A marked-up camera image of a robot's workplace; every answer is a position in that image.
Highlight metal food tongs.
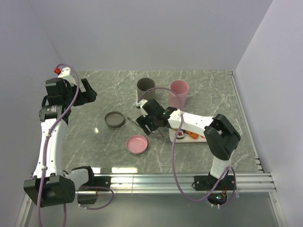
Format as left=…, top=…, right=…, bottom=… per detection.
left=127, top=117, right=164, bottom=140

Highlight orange chicken wing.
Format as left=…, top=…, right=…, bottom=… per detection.
left=185, top=131, right=199, bottom=140

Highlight sushi roll piece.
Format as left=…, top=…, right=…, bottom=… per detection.
left=177, top=130, right=185, bottom=140

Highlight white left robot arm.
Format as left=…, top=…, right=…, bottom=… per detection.
left=24, top=78, right=97, bottom=207

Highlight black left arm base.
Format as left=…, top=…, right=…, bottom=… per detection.
left=77, top=176, right=113, bottom=207

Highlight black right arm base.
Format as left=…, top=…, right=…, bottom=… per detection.
left=192, top=175, right=235, bottom=191

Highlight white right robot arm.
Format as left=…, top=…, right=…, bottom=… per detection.
left=136, top=99, right=241, bottom=189

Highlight white rectangular plate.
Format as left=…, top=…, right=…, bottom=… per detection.
left=169, top=129, right=206, bottom=143

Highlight pink round lid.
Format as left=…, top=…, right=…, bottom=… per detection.
left=126, top=135, right=148, bottom=155

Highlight grey round lid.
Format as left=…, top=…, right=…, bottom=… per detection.
left=104, top=111, right=125, bottom=128

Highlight grey cylindrical container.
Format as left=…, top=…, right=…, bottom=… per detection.
left=136, top=78, right=156, bottom=100

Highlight pink cylindrical container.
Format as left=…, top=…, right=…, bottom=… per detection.
left=168, top=80, right=189, bottom=110

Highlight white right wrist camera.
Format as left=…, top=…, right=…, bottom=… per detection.
left=136, top=99, right=148, bottom=117

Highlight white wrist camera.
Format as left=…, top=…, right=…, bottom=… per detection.
left=54, top=67, right=77, bottom=87
left=136, top=99, right=148, bottom=117

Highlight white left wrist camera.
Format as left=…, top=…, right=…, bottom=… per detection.
left=54, top=67, right=77, bottom=87

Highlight aluminium right side rail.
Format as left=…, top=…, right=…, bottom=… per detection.
left=228, top=71, right=264, bottom=173

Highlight aluminium rail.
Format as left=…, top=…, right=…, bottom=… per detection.
left=30, top=172, right=277, bottom=195
left=228, top=71, right=264, bottom=173

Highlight aluminium front rail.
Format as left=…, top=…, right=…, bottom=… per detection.
left=30, top=172, right=277, bottom=195

